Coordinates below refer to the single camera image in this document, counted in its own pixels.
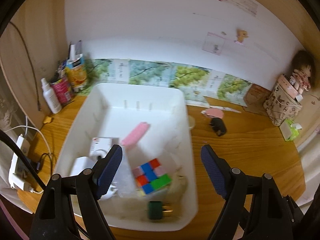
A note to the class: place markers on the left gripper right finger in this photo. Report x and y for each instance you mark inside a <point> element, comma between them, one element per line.
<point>217,170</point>

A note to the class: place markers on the white power strip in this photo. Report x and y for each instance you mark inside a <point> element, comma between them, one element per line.
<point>18,173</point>

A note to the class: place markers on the green tissue pack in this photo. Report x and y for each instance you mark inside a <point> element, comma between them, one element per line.
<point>290,129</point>

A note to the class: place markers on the white spray bottle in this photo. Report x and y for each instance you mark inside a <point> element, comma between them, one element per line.
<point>50,97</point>

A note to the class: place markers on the patterned canvas bag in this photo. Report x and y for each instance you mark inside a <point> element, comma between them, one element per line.
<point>281,104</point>

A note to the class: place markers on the pink oval case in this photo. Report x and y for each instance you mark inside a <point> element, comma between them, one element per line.
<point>213,113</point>

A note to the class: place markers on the labelled clear plastic box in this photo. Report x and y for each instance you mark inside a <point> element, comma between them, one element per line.
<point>124,180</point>

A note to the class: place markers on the red can pen holder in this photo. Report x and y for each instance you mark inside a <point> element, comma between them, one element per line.
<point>62,89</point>

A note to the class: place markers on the wooden shelf unit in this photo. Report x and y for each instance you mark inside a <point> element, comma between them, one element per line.
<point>254,40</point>

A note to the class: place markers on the pink hair rollers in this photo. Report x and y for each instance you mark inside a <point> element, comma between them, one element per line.
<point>135,135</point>

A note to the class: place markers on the round cream compact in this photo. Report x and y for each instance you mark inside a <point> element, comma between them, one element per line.
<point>191,122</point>

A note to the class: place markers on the white compact digital camera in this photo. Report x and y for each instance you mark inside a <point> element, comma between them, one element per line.
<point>100,146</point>

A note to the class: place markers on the brown cardboard drawing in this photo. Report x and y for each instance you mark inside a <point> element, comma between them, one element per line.
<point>255,98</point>

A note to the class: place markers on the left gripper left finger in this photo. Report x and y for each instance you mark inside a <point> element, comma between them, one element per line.
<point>106,169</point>

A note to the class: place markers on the black plug adapter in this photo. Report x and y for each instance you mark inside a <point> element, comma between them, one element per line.
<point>218,126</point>

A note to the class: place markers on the multicolour puzzle cube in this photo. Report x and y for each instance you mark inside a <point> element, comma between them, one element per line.
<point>151,177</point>

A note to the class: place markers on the white square charger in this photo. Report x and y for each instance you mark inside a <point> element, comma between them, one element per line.
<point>177,187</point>

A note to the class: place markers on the orange juice carton holder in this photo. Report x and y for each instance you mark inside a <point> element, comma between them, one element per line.
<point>76,73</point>

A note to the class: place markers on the grape picture strip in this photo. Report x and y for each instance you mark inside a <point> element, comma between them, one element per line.
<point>196,83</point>

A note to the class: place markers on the white plastic organizer tray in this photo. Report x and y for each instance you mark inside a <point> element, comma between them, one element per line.
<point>113,111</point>

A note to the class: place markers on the brown haired doll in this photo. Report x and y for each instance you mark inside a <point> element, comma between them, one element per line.
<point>303,75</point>

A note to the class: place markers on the green and gold perfume bottle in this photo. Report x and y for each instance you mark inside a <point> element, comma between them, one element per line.
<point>157,210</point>

